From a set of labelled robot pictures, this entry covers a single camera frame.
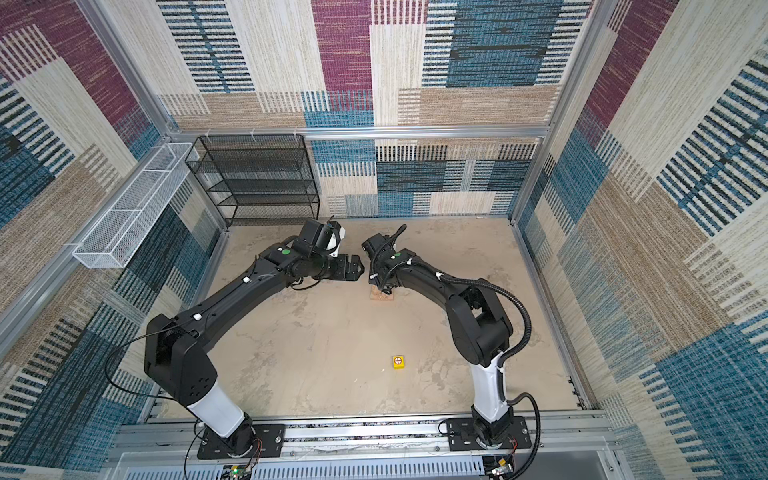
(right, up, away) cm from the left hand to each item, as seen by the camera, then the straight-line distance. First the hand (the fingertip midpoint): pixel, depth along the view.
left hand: (352, 264), depth 83 cm
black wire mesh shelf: (-38, +30, +28) cm, 56 cm away
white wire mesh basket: (-55, +6, -12) cm, 56 cm away
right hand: (+8, -5, +11) cm, 15 cm away
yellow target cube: (+12, -27, +2) cm, 30 cm away
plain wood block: (+6, -10, +12) cm, 17 cm away
